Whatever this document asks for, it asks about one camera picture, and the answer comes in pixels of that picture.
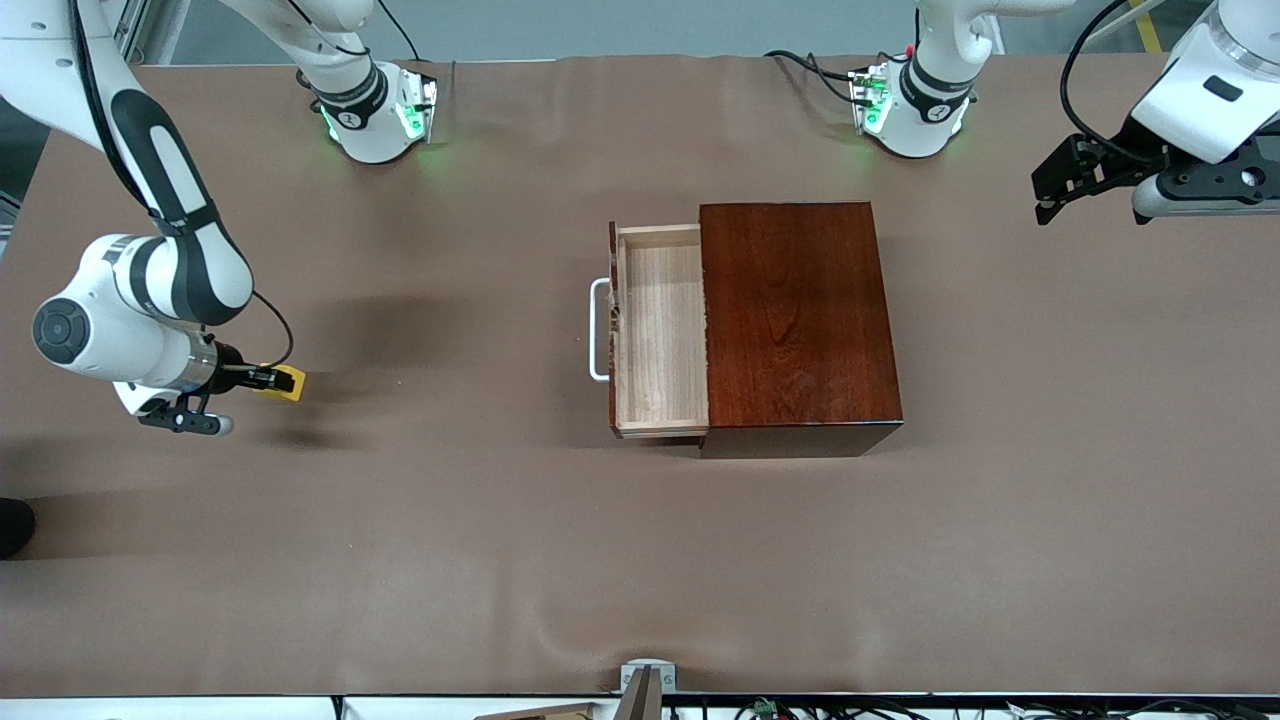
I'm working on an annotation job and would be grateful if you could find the dark brown wooden cabinet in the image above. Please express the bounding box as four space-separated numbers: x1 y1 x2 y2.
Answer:
697 201 904 459

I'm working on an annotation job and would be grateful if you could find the aluminium frame profile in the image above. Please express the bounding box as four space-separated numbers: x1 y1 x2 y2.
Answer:
112 0 151 63

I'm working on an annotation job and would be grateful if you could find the light wooden plank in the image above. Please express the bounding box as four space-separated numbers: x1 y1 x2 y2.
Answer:
475 702 601 720

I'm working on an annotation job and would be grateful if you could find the black round object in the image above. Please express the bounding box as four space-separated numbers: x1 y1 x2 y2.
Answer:
0 497 37 561

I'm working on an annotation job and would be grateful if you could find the brown table cloth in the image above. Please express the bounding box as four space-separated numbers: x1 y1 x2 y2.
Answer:
0 52 1280 698

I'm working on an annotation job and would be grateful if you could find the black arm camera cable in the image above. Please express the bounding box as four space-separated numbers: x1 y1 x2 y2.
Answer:
70 0 296 373
1062 0 1166 166

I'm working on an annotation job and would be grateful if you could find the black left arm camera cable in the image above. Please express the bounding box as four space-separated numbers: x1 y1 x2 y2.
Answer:
1062 0 1166 166

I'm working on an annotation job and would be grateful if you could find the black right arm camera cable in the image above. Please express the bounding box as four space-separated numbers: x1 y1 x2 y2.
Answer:
70 0 296 373

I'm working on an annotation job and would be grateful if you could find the black left base cable bundle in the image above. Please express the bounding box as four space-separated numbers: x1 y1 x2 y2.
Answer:
765 48 876 106

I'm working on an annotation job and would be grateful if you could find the yellow wooden block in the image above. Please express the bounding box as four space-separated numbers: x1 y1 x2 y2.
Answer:
258 365 307 403

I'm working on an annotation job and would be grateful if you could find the black right base cable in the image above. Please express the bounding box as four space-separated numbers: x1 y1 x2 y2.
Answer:
375 0 421 63

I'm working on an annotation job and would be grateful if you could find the wooden drawer with white handle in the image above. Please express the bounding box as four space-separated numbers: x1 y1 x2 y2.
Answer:
589 221 711 441

